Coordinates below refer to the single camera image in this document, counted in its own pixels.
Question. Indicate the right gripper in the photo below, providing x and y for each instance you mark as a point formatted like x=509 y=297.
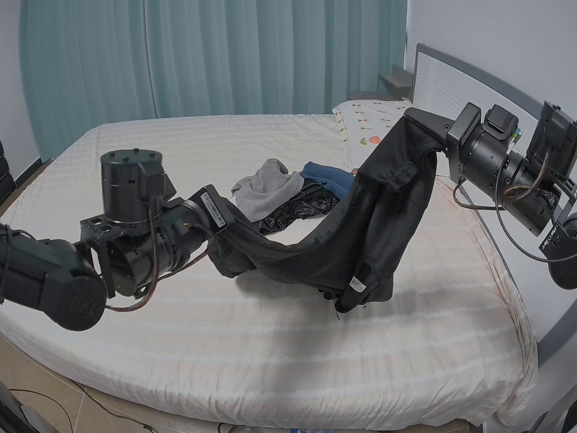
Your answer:
x=482 y=156

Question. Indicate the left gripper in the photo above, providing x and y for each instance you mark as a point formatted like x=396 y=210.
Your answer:
x=189 y=232

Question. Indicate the black polo shirt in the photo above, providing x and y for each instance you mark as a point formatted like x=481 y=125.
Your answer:
x=360 y=241

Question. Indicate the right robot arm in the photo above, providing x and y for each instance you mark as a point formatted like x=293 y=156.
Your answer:
x=527 y=196

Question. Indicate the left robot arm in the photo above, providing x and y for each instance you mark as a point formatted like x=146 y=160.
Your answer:
x=45 y=273

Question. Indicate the pile of clothes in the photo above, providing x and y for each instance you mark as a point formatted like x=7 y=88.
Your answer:
x=270 y=187

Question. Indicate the bed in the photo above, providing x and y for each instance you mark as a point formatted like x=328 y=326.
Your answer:
x=225 y=354

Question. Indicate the grey bedside table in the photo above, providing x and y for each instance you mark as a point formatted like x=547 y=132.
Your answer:
x=396 y=81

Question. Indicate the white printed pillow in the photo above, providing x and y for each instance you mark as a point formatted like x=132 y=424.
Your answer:
x=365 y=124

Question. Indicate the blue-green curtain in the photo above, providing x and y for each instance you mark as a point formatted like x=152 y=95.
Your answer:
x=270 y=39
x=85 y=61

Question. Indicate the black chest of drawers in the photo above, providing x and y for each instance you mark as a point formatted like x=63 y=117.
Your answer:
x=5 y=174

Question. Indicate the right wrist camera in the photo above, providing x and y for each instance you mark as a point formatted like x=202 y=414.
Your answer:
x=500 y=120

